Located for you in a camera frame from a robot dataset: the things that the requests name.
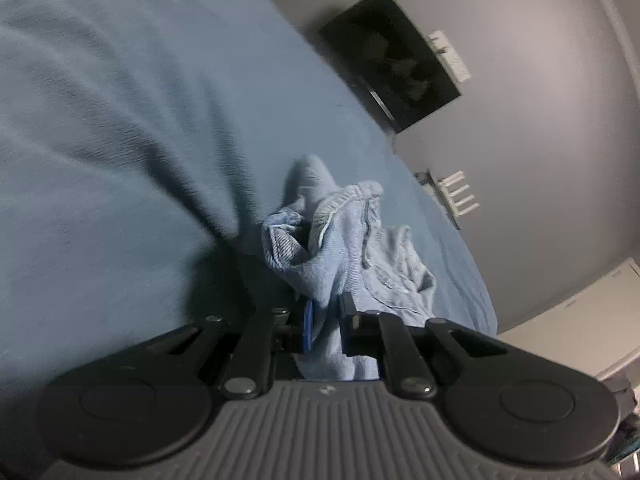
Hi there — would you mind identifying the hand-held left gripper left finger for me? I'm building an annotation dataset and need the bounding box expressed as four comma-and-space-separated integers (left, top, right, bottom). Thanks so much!
135, 300, 316, 402

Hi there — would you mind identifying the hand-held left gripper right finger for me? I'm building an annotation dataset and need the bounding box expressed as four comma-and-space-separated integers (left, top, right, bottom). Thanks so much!
339, 292, 508, 402

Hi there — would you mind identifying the light blue denim jacket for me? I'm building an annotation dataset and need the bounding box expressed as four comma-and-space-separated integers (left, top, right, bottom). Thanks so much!
261, 154, 438, 381

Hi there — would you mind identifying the white cabinet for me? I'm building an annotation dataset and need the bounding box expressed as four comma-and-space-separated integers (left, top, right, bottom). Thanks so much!
497, 257, 640, 381

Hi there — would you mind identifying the blue fleece blanket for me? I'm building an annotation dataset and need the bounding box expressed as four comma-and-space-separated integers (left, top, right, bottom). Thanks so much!
0, 0, 499, 480

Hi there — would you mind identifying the black flat screen television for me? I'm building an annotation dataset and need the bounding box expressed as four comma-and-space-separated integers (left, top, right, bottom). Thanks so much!
317, 0, 462, 135

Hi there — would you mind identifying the dark object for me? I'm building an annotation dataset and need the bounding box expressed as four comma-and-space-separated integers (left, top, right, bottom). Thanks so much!
600, 374, 640, 467

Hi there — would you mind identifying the white wall fixture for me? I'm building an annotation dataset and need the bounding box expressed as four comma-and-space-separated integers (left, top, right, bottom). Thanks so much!
427, 30, 472, 83

